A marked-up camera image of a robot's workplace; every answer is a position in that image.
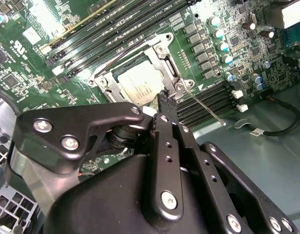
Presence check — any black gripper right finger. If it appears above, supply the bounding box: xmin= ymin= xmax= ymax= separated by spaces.
xmin=168 ymin=97 xmax=299 ymax=234

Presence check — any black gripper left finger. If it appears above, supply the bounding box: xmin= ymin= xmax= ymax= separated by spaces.
xmin=4 ymin=89 xmax=186 ymax=222

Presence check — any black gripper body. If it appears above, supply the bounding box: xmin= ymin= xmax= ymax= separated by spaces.
xmin=43 ymin=153 xmax=223 ymax=234

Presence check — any silver CPU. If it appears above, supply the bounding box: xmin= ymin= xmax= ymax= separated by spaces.
xmin=117 ymin=60 xmax=165 ymax=107

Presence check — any metal socket cover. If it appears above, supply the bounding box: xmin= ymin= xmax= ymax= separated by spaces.
xmin=95 ymin=45 xmax=181 ymax=103

